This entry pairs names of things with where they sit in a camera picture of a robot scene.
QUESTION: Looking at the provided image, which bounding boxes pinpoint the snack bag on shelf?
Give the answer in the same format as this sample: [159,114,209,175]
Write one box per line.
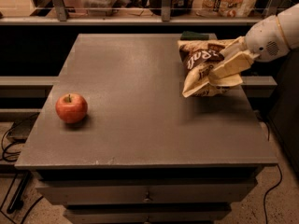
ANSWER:
[194,0,257,18]

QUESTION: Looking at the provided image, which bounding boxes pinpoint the black cables left floor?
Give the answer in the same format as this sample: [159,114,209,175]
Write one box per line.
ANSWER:
[0,114,43,224]

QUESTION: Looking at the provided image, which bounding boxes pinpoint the brown Late July chip bag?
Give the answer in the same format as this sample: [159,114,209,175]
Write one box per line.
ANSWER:
[178,39,242,98]

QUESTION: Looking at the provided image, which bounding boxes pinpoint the grey metal shelf rail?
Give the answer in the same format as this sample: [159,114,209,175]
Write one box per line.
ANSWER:
[0,0,295,27]

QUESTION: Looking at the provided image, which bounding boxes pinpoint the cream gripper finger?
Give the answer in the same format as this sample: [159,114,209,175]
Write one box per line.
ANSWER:
[221,36,247,60]
[209,50,259,79]

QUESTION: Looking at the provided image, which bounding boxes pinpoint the black cable right floor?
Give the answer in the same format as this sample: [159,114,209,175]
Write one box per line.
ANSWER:
[262,163,283,224]

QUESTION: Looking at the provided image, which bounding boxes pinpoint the lower drawer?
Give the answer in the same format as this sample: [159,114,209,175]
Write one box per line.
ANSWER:
[64,203,231,224]

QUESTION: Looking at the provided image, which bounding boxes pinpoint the green yellow sponge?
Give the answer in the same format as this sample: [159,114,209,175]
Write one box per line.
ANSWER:
[180,31,209,40]

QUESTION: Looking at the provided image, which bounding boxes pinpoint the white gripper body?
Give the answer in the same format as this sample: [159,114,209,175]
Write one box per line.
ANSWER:
[245,15,291,63]

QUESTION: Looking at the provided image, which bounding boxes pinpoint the grey drawer cabinet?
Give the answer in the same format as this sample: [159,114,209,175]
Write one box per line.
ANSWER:
[13,33,278,224]

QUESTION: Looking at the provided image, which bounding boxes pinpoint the upper drawer with knob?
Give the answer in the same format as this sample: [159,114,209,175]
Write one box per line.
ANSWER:
[36,178,257,206]

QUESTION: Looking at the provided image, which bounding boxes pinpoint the red apple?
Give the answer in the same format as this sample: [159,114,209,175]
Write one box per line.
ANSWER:
[55,93,88,124]

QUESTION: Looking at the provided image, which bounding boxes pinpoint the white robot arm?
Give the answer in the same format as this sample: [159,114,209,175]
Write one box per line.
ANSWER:
[209,5,299,79]

